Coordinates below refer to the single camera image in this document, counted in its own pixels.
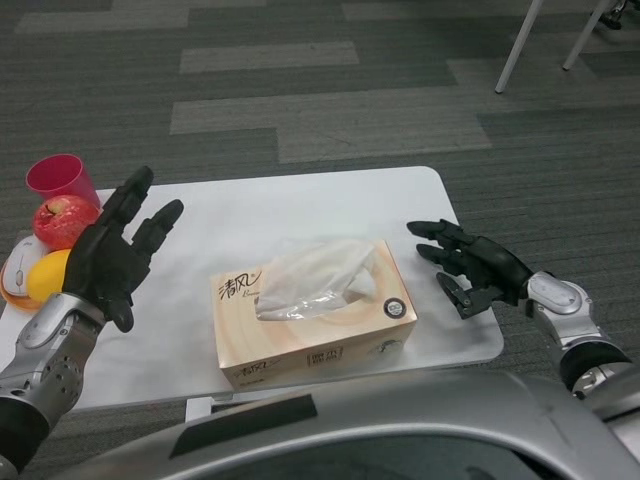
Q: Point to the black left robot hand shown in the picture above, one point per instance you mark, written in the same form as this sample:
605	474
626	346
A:
100	265

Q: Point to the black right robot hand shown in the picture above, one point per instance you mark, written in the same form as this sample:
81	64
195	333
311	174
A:
495	270

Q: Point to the beige cardboard tissue box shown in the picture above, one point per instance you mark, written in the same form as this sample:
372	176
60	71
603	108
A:
300	340

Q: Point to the yellow lemon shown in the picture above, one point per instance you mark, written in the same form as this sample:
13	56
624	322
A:
47	275

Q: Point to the red apple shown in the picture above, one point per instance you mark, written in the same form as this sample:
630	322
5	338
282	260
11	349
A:
62	220

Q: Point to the white computer mouse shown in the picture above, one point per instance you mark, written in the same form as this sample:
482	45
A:
20	270

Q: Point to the pink plastic cup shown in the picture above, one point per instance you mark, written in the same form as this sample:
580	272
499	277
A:
70	182

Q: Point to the orange round plate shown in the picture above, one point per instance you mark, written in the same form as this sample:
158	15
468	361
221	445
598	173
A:
20	302

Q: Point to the silver robot chest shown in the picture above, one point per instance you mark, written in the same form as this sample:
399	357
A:
400	430

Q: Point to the silver humanoid robot legs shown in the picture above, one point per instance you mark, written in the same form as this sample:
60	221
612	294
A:
612	17

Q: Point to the white desk frame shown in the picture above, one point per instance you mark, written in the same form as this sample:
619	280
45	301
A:
517	45

